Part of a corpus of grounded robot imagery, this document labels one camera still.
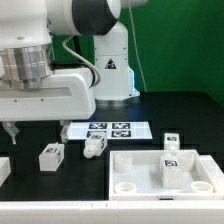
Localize white square tabletop tray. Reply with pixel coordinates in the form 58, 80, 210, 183
109, 150, 224, 201

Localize white cable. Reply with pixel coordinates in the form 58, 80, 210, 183
127, 0, 148, 93

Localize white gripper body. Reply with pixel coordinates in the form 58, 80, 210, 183
0, 68, 96, 122

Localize white L-shaped obstacle fence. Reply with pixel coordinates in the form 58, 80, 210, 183
0, 159, 224, 224

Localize white sheet with tags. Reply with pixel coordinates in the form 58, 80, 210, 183
66, 122, 153, 140

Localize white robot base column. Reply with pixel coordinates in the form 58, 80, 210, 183
93, 22, 140, 106

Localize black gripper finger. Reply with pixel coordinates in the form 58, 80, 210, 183
2, 121, 19, 144
60, 120, 71, 144

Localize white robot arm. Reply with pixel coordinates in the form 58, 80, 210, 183
0, 0, 148, 136

